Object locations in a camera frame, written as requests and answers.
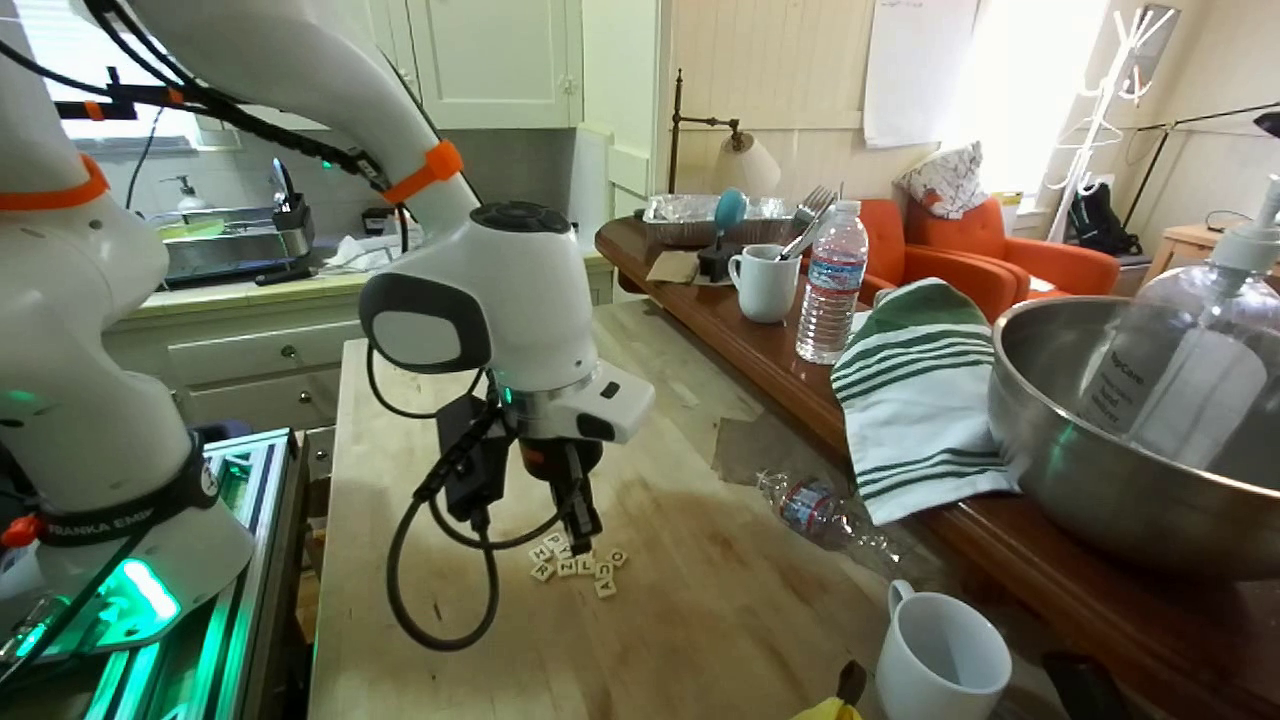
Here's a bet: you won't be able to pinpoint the clear plastic water bottle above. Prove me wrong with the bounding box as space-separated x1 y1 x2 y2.
796 201 868 363

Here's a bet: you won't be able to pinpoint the pile of white letter tiles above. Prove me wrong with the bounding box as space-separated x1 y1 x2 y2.
529 536 626 600

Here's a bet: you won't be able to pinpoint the crumpled plastic wrapper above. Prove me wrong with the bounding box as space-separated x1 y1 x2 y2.
752 466 873 548

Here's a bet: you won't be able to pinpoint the white desk lamp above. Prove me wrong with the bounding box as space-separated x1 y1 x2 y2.
669 79 780 197

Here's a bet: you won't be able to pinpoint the dark wooden side table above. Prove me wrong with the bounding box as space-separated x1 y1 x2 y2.
594 220 1280 720

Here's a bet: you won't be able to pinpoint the white mug near front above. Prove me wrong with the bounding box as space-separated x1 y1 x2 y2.
877 581 1013 720

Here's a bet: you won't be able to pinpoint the large steel mixing bowl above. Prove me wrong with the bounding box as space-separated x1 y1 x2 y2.
989 294 1280 581

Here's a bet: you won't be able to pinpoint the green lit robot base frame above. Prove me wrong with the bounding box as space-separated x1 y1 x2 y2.
0 431 305 720

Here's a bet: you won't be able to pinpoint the clear pump soap bottle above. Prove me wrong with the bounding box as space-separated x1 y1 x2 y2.
1078 178 1280 465

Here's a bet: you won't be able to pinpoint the green striped white towel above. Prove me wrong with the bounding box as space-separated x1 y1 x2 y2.
833 278 1015 525

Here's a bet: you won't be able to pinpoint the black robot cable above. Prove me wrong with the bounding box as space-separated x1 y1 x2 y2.
363 345 573 657

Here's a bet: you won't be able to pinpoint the white coat rack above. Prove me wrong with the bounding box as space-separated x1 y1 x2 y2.
1046 0 1179 240

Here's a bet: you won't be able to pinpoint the white paper wall chart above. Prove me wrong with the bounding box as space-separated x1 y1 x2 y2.
864 0 978 147

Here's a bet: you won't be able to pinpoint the orange armchair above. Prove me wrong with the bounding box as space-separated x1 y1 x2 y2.
858 201 1120 320

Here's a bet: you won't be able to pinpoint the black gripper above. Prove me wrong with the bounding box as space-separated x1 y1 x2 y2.
434 395 603 556

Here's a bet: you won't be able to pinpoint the white mug with spoon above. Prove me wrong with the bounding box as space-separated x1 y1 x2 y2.
728 244 799 325

